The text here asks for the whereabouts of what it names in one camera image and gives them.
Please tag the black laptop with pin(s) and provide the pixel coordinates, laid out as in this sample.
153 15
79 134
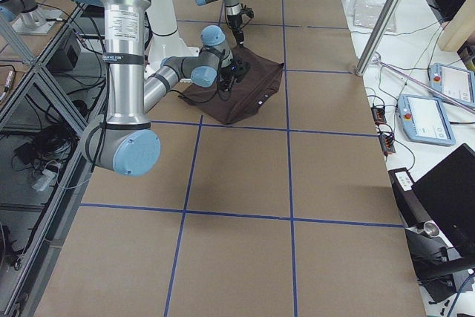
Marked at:
446 193

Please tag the black cable connectors on table edge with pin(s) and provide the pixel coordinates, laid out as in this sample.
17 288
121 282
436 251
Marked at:
385 132

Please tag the dark brown t-shirt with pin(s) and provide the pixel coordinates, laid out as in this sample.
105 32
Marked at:
245 99

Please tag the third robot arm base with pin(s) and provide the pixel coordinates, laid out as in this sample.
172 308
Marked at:
28 17

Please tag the black box with white label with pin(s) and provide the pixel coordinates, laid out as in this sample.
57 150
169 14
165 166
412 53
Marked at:
409 205

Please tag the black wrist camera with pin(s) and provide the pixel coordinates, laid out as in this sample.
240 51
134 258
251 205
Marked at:
247 11

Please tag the blue teach pendant near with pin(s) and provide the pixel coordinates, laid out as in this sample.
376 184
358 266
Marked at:
424 120

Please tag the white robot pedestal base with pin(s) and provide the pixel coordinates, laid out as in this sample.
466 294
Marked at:
166 40

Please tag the blue teach pendant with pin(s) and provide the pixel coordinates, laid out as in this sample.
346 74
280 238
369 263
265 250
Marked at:
424 120
453 82

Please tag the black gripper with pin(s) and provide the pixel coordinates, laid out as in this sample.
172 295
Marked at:
236 25
226 73

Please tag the clear plastic bag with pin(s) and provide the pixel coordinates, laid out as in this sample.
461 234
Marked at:
366 13

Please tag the aluminium frame post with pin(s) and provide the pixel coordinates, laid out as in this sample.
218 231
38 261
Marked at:
373 42

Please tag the blue teach pendant far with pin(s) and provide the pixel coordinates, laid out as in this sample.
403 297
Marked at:
453 82

